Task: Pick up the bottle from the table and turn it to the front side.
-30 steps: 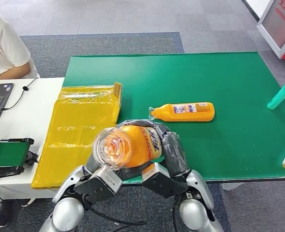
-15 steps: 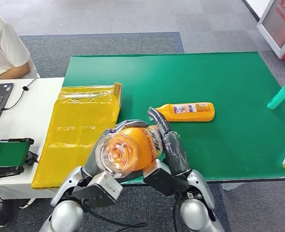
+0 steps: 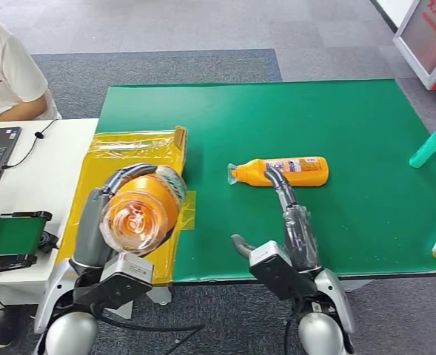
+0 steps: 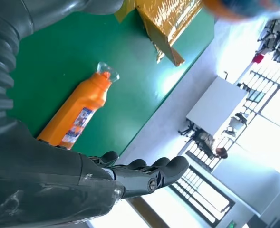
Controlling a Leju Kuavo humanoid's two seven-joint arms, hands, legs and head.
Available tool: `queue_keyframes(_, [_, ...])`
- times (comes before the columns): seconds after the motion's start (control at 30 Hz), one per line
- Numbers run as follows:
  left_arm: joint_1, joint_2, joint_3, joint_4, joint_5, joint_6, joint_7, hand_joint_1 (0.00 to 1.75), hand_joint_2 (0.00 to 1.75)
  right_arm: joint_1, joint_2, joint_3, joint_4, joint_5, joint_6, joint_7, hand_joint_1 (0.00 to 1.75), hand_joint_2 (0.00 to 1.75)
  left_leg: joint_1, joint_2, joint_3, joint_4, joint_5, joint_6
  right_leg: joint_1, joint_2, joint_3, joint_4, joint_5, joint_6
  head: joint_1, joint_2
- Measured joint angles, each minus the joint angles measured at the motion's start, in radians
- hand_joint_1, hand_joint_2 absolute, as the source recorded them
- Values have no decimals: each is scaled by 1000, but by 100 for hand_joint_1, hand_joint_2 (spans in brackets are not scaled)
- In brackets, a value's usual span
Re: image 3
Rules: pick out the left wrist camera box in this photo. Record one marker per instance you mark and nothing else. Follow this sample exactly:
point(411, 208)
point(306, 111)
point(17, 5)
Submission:
point(121, 277)

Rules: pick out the person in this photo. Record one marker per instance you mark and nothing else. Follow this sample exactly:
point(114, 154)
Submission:
point(6, 68)

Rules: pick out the small green belt conveyor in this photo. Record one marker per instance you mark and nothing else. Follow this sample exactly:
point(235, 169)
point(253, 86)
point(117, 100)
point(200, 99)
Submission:
point(15, 235)

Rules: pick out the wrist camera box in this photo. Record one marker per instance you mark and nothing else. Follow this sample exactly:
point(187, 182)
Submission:
point(121, 277)
point(273, 267)

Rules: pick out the white table foot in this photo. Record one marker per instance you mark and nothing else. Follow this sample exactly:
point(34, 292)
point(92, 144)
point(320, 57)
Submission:
point(160, 295)

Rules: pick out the teal plastic bottle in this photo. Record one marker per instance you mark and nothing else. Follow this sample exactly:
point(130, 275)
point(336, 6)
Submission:
point(430, 147)

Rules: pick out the yellow taped cardboard box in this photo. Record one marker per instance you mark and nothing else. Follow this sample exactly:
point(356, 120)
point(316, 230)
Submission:
point(99, 161)

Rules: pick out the white red sign board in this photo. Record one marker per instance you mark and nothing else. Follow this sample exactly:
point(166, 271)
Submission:
point(428, 39)

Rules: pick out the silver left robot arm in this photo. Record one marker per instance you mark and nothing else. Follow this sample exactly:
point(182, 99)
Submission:
point(69, 333)

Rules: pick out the person's black shoe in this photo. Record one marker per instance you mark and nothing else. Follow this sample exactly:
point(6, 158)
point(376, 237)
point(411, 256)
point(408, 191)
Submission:
point(4, 326)

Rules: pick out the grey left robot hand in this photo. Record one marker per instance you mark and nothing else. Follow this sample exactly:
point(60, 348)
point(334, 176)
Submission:
point(89, 235)

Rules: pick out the green table mat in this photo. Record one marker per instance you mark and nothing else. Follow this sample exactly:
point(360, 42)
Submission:
point(351, 122)

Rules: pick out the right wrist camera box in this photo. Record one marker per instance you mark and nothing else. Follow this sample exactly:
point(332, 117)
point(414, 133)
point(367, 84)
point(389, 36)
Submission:
point(273, 267)

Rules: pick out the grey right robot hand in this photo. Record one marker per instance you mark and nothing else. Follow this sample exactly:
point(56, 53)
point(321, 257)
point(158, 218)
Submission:
point(301, 240)

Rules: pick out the orange bottle with label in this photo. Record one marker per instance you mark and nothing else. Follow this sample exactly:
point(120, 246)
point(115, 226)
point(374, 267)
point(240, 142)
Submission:
point(306, 171)

